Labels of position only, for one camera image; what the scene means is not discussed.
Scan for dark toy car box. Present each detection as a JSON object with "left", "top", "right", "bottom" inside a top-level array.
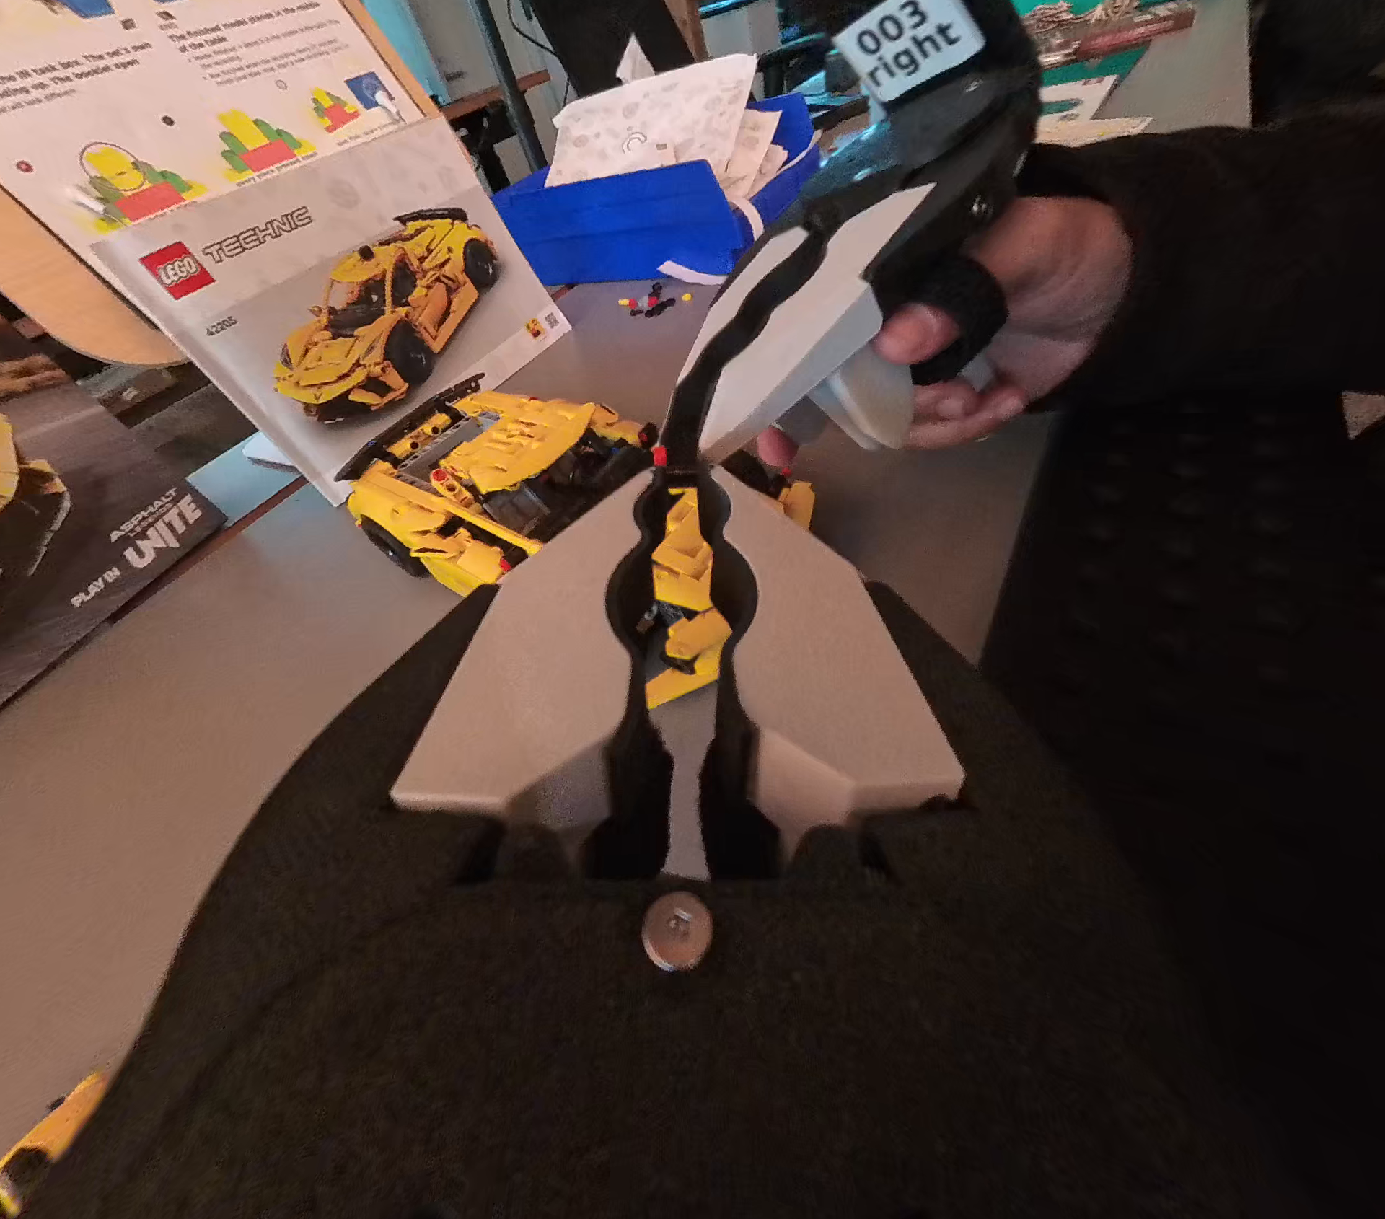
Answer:
[{"left": 0, "top": 354, "right": 229, "bottom": 701}]

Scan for person's right forearm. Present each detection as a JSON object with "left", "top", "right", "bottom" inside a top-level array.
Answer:
[{"left": 1018, "top": 99, "right": 1385, "bottom": 415}]

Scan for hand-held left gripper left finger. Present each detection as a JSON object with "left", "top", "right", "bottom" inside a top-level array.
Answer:
[{"left": 391, "top": 470, "right": 679, "bottom": 879}]

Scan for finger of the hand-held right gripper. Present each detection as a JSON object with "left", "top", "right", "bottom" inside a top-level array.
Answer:
[
  {"left": 696, "top": 183, "right": 938, "bottom": 463},
  {"left": 658, "top": 224, "right": 827, "bottom": 466}
]

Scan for blue plastic bin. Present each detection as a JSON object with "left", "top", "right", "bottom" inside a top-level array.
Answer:
[{"left": 492, "top": 92, "right": 821, "bottom": 288}]

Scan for person's right hand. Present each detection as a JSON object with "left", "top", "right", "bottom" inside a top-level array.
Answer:
[{"left": 875, "top": 196, "right": 1135, "bottom": 452}]

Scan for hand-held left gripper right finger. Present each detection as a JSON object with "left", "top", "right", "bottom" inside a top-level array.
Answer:
[{"left": 698, "top": 464, "right": 967, "bottom": 879}]

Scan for car picture instruction booklet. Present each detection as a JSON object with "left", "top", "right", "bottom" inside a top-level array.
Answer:
[{"left": 92, "top": 118, "right": 574, "bottom": 506}]

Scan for instruction sheet on cardboard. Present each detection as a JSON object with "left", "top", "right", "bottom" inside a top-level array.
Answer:
[{"left": 0, "top": 0, "right": 440, "bottom": 365}]

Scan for yellow headlight panel piece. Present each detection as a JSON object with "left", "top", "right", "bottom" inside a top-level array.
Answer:
[{"left": 0, "top": 1072, "right": 110, "bottom": 1188}]

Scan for flat printed sheets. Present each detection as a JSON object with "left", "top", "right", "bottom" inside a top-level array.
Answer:
[{"left": 1034, "top": 74, "right": 1154, "bottom": 150}]

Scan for yellow toy brick car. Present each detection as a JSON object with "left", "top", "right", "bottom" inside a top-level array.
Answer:
[{"left": 337, "top": 375, "right": 815, "bottom": 711}]

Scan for dark perforated panel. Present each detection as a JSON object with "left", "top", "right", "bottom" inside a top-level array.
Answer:
[{"left": 980, "top": 397, "right": 1385, "bottom": 1133}]

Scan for small wooden model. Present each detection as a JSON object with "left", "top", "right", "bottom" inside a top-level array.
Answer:
[{"left": 1023, "top": 0, "right": 1198, "bottom": 57}]

